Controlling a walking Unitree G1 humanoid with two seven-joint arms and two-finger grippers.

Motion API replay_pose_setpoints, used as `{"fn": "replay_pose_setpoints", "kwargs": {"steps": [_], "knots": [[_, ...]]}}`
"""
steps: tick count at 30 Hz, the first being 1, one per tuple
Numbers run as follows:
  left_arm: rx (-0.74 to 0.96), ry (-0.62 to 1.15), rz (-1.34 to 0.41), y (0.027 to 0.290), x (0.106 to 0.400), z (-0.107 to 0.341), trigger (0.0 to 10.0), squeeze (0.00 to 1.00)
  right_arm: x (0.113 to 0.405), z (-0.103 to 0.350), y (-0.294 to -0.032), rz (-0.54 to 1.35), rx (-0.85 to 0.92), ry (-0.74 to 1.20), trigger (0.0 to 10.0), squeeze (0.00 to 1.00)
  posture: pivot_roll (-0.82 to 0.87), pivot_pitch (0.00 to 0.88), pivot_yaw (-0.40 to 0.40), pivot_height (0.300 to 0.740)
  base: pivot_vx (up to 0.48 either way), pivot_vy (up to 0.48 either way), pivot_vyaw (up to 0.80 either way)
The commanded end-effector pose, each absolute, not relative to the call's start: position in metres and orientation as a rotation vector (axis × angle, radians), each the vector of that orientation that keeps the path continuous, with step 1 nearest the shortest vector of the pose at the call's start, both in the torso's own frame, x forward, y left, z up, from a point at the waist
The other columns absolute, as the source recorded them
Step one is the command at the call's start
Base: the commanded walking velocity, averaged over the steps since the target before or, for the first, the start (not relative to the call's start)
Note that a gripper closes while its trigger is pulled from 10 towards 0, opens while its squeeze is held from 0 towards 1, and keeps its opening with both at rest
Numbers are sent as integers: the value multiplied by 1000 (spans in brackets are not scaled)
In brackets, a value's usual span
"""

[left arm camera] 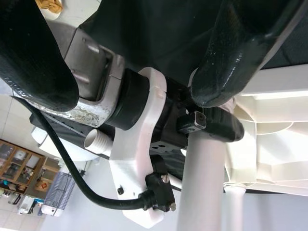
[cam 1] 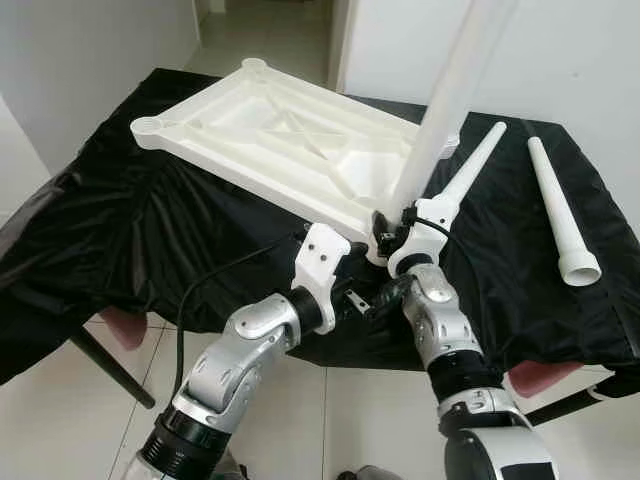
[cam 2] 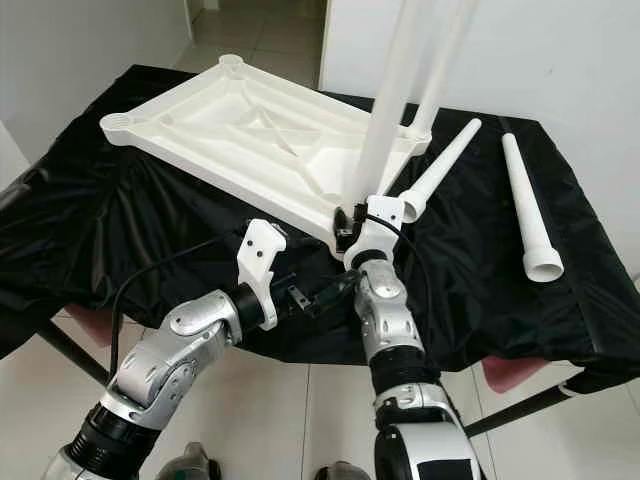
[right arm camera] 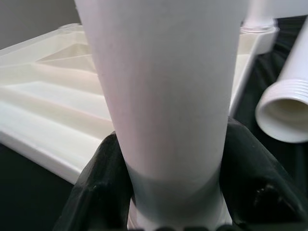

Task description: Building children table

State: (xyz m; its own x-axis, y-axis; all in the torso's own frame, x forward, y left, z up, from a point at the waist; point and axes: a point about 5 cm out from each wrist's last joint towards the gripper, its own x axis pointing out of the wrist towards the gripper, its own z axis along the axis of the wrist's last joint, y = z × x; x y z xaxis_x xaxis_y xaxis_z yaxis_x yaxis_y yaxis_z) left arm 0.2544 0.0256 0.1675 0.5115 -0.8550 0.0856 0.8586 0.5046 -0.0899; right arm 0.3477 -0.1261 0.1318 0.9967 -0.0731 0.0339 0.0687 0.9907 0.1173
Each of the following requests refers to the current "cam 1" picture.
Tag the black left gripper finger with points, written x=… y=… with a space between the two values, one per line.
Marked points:
x=387 y=295

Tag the white plastic table top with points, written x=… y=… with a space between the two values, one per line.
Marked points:
x=250 y=120

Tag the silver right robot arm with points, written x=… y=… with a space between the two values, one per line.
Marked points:
x=440 y=310

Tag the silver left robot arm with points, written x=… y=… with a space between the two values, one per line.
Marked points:
x=245 y=340

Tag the robot right leg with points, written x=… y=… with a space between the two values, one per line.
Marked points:
x=370 y=474

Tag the black table cloth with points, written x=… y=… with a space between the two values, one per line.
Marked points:
x=150 y=240

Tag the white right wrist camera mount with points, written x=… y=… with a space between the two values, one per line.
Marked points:
x=410 y=258

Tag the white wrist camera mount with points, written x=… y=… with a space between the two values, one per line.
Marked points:
x=322 y=250
x=410 y=258

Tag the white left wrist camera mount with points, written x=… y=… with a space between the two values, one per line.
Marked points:
x=322 y=250

